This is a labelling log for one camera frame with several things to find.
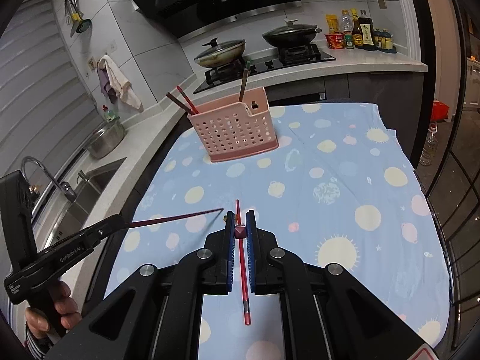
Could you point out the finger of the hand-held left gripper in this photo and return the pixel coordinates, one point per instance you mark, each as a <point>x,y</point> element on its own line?
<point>107,228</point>

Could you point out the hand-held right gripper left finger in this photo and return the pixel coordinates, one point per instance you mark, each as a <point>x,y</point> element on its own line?
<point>229,255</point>

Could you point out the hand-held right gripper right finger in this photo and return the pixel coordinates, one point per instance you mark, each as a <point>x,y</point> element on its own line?
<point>250,255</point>

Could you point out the red chopstick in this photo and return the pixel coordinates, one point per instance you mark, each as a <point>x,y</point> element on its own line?
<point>186,99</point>
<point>246,307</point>

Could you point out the dark maroon chopstick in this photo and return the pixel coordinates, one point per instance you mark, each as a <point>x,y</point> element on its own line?
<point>168,218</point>
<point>178,103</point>

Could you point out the pink plastic utensil holder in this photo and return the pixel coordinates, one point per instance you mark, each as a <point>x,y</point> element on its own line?
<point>232,135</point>

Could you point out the brown chopstick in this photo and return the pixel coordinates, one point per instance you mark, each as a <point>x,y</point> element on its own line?
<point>244,82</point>

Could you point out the person's left hand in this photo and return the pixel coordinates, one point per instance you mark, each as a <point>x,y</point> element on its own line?
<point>63,302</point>

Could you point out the steel sink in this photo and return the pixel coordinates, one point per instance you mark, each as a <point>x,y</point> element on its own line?
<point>93,191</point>

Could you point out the sink soap dispenser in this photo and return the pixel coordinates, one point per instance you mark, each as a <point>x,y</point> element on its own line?
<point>81,176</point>

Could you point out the steel faucet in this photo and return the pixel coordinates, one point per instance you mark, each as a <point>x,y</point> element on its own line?
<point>56,182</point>

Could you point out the steel pot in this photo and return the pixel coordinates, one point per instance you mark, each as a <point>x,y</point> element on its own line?
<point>107,140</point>

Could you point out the blue dotted tablecloth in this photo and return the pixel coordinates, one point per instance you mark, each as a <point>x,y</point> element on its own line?
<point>337,202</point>

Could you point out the green dish soap bottle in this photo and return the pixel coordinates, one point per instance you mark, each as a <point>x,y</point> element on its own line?
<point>109,114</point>

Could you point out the purple hanging cloth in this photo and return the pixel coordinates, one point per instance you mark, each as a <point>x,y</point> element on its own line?
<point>106,86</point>

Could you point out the white hanging towel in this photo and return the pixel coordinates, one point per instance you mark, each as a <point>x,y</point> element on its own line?
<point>120,82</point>

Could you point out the white window blind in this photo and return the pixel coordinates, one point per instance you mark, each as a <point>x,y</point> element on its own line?
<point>41,82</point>

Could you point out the black gas stove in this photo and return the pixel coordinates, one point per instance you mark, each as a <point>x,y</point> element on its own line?
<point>270,63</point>

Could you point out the olive frying pan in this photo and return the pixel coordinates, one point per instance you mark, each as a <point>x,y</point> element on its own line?
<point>221,56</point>

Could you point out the glass frying pan lid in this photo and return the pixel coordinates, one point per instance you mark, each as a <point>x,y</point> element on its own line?
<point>219,47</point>

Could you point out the clear floor bottle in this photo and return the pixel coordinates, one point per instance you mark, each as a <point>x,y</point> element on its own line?
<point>428,146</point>

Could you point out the black wok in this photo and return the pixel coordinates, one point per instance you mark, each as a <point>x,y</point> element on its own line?
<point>292,37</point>

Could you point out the white kitchen counter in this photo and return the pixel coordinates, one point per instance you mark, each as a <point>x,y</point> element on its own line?
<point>375,63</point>

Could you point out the black wok lid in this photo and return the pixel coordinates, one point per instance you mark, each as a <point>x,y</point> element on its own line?
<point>290,28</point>

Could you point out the red instant noodle cup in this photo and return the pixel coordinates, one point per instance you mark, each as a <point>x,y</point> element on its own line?
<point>335,40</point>

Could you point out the glass sliding door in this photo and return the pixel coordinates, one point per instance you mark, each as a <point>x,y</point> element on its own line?
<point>461,157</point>

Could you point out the small green-capped jar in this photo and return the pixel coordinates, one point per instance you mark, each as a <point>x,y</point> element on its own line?
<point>349,41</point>

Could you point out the red plastic bag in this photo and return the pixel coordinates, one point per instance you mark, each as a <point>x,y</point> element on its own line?
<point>440,110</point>

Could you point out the yellow-labelled sauce bottle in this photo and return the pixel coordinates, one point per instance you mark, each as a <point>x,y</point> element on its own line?
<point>357,35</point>

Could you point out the yellow seasoning packet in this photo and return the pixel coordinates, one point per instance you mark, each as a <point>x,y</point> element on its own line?
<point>331,23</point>

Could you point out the dark soy sauce bottle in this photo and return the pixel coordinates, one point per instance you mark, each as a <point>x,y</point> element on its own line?
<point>367,33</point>

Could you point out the clear plastic bottle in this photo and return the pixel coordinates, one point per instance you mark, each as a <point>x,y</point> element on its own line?
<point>345,22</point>

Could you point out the tray of small bottles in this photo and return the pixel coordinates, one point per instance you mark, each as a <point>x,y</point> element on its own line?
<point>385,41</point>

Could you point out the wall socket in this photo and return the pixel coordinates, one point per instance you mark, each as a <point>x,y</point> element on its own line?
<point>381,2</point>

